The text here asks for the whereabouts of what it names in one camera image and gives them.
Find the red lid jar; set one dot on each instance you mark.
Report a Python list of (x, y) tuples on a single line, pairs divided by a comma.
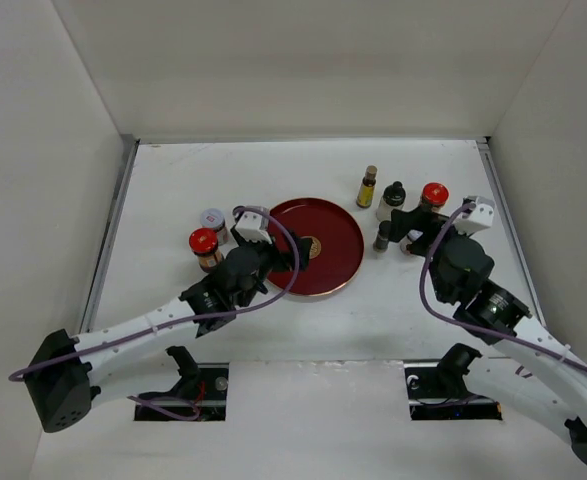
[(204, 244), (434, 196)]

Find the round red tray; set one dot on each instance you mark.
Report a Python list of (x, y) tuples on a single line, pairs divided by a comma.
[(337, 244)]

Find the black pepper shaker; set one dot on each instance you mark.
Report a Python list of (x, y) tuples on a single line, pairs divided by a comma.
[(238, 214), (381, 241)]

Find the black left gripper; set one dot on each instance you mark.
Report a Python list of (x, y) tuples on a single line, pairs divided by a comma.
[(305, 244)]

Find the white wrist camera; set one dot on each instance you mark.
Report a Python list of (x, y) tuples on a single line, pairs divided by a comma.
[(254, 226), (478, 215)]

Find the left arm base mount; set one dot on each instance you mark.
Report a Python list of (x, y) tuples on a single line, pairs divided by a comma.
[(199, 393)]

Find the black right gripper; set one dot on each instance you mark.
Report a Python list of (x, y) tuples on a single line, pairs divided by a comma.
[(418, 219)]

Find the yellow bottle gold cap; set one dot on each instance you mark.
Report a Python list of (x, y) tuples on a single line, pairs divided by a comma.
[(365, 194)]

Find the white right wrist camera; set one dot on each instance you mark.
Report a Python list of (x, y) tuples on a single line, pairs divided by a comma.
[(478, 215)]

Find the black cap white bottle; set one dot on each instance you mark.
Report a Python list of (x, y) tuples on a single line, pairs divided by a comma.
[(392, 199)]

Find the white lid jar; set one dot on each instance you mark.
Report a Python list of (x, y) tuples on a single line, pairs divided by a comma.
[(214, 219), (408, 240)]

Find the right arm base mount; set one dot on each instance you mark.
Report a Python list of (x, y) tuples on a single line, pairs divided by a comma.
[(436, 390)]

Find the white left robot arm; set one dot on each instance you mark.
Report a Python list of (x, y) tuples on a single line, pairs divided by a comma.
[(146, 359)]

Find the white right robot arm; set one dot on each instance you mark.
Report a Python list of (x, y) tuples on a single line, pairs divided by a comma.
[(550, 384)]

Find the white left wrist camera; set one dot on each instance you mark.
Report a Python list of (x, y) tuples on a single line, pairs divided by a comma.
[(254, 226)]

